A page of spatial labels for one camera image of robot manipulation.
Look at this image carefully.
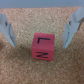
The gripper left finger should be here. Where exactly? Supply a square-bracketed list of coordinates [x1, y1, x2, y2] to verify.
[0, 13, 17, 48]

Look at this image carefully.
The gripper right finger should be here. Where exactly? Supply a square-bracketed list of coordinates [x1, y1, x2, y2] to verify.
[62, 12, 84, 50]

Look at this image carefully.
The pink block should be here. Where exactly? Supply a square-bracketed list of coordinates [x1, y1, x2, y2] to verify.
[30, 32, 56, 63]

